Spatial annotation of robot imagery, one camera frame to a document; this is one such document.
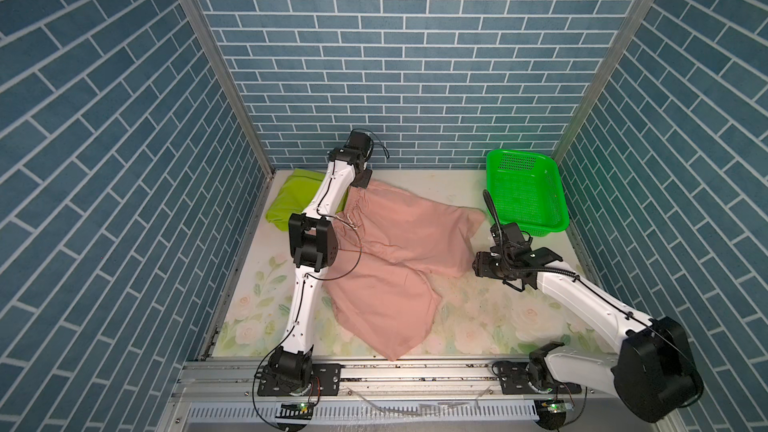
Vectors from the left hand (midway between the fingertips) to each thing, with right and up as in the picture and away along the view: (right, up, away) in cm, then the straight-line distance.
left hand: (355, 177), depth 102 cm
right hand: (+38, -26, -16) cm, 49 cm away
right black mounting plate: (+44, -52, -28) cm, 74 cm away
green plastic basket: (+66, -5, +14) cm, 67 cm away
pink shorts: (+13, -24, -7) cm, 28 cm away
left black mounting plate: (-3, -53, -29) cm, 60 cm away
